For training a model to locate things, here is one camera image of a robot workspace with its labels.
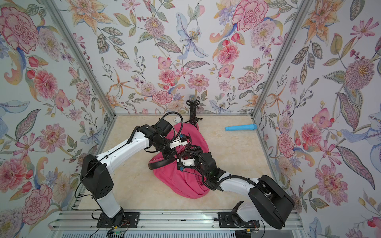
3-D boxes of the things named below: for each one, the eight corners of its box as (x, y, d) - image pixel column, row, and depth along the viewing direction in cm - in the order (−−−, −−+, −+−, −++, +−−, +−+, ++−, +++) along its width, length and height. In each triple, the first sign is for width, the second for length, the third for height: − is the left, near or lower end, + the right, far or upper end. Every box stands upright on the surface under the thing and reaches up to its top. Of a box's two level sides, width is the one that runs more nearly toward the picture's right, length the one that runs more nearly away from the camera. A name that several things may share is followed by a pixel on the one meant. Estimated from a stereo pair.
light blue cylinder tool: (226, 132, 113) (226, 129, 111) (224, 129, 115) (225, 126, 113) (256, 129, 115) (257, 126, 113) (254, 126, 117) (256, 123, 115)
